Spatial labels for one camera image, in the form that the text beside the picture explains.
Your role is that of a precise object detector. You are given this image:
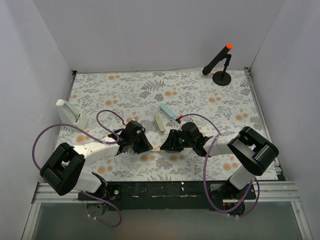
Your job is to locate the beige stapler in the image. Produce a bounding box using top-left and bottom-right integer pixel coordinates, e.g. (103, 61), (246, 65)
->
(154, 114), (166, 134)

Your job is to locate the light blue stapler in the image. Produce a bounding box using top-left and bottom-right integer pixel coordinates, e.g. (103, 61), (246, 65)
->
(159, 103), (176, 120)

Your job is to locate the staple box sleeve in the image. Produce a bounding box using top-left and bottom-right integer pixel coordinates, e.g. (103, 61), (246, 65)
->
(150, 146), (161, 153)

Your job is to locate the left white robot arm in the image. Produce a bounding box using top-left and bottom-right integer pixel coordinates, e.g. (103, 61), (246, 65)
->
(39, 120), (153, 200)

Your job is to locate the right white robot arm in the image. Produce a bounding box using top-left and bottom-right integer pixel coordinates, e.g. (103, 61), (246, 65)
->
(160, 122), (279, 199)

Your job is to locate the floral table mat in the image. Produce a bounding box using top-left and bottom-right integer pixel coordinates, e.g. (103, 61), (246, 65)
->
(56, 70), (266, 181)

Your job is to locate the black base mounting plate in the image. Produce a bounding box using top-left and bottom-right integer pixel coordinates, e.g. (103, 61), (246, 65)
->
(77, 181), (257, 211)

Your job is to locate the white metronome device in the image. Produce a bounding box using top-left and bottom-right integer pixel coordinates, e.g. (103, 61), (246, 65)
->
(55, 99), (89, 130)

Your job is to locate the black microphone orange tip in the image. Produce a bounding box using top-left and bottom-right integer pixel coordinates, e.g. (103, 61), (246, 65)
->
(202, 43), (233, 76)

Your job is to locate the black microphone stand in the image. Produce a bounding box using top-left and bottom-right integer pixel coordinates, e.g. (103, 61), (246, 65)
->
(212, 54), (232, 86)

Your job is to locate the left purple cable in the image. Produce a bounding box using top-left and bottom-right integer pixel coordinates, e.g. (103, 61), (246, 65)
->
(33, 109), (127, 228)

